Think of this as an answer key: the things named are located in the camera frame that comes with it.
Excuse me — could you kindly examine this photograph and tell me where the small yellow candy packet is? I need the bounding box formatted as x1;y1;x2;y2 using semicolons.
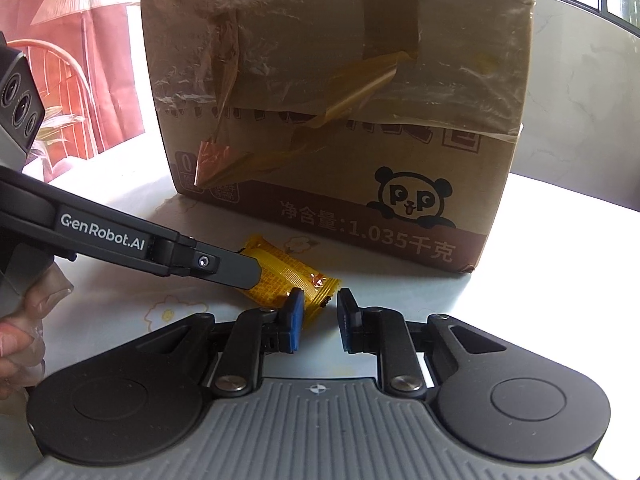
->
241;234;341;328

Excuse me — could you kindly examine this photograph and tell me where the person left hand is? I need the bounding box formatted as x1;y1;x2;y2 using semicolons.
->
1;263;74;401

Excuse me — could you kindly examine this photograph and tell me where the red floral curtain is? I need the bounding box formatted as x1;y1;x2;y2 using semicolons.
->
1;0;145;181

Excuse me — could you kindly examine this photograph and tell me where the cardboard box with plastic liner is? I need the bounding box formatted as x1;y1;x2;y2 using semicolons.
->
140;0;535;273

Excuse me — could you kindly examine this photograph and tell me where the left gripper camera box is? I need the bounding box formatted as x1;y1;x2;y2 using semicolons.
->
0;35;46;172

